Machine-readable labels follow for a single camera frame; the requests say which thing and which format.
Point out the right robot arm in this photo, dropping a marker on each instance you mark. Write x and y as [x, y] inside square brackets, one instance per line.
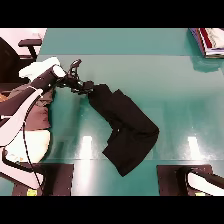
[200, 182]

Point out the red garment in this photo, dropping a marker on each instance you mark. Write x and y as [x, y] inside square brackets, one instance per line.
[206, 38]

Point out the blue garment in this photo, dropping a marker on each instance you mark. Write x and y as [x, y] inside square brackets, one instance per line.
[195, 39]

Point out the black garment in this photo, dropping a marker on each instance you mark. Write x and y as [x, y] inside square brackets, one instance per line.
[128, 131]

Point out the brown garment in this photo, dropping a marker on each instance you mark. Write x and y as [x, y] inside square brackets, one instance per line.
[39, 113]

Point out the white garment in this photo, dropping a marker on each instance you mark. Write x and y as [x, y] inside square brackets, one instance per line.
[217, 36]
[31, 145]

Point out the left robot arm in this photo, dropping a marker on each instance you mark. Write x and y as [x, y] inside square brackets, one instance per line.
[20, 98]

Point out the black chair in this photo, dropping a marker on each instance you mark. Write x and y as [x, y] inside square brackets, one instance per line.
[30, 42]

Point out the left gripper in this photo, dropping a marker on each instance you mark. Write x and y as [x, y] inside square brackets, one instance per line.
[81, 86]

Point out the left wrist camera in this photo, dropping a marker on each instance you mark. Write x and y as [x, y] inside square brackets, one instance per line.
[74, 67]

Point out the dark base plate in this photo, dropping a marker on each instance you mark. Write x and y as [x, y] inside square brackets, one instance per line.
[60, 180]
[166, 180]

